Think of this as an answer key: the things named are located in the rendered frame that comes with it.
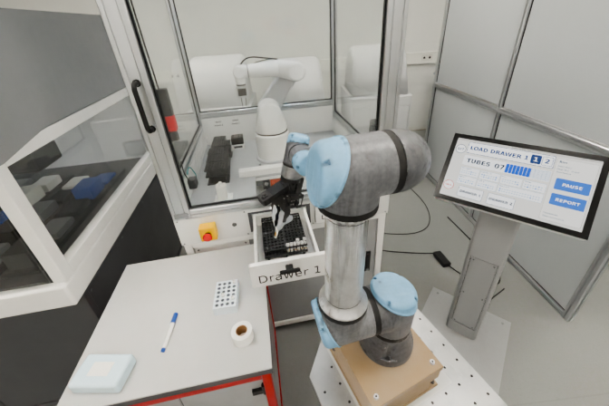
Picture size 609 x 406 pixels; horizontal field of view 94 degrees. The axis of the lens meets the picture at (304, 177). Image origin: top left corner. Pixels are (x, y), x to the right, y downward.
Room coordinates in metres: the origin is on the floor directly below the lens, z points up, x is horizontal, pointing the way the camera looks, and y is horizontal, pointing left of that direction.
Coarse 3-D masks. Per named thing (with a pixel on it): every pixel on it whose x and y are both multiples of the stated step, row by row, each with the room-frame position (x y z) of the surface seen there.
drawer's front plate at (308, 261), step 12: (252, 264) 0.75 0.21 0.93; (264, 264) 0.75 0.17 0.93; (276, 264) 0.75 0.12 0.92; (288, 264) 0.76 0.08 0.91; (300, 264) 0.76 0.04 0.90; (312, 264) 0.77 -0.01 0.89; (252, 276) 0.74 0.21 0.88; (264, 276) 0.74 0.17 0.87; (276, 276) 0.75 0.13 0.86; (288, 276) 0.75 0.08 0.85; (300, 276) 0.76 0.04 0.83; (312, 276) 0.77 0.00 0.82
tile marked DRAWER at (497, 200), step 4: (488, 192) 0.97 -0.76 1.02; (488, 196) 0.96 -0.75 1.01; (492, 196) 0.95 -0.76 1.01; (496, 196) 0.95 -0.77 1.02; (500, 196) 0.94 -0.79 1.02; (488, 200) 0.95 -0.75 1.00; (492, 200) 0.94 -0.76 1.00; (496, 200) 0.93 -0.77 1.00; (500, 200) 0.93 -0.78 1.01; (504, 200) 0.92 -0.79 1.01; (508, 200) 0.91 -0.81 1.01; (512, 200) 0.91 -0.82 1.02; (492, 204) 0.93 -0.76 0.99; (496, 204) 0.92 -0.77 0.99; (500, 204) 0.92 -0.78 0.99; (504, 204) 0.91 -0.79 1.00; (508, 204) 0.90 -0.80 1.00; (512, 204) 0.90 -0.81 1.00; (508, 208) 0.89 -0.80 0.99; (512, 208) 0.89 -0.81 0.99
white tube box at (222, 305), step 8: (216, 288) 0.76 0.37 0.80; (224, 288) 0.77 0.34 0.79; (232, 288) 0.76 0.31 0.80; (216, 296) 0.73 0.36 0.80; (224, 296) 0.72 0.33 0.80; (216, 304) 0.69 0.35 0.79; (224, 304) 0.69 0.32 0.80; (232, 304) 0.68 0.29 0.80; (216, 312) 0.67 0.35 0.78; (224, 312) 0.68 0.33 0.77; (232, 312) 0.68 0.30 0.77
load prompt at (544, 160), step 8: (472, 144) 1.13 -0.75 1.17; (480, 144) 1.12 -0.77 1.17; (472, 152) 1.11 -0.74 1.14; (480, 152) 1.09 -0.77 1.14; (488, 152) 1.08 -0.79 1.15; (496, 152) 1.07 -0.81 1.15; (504, 152) 1.05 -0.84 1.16; (512, 152) 1.04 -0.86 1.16; (520, 152) 1.02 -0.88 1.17; (528, 152) 1.01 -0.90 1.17; (512, 160) 1.01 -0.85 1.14; (520, 160) 1.00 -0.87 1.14; (528, 160) 0.99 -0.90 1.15; (536, 160) 0.97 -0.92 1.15; (544, 160) 0.96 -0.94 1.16; (552, 160) 0.95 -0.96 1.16; (552, 168) 0.93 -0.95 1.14
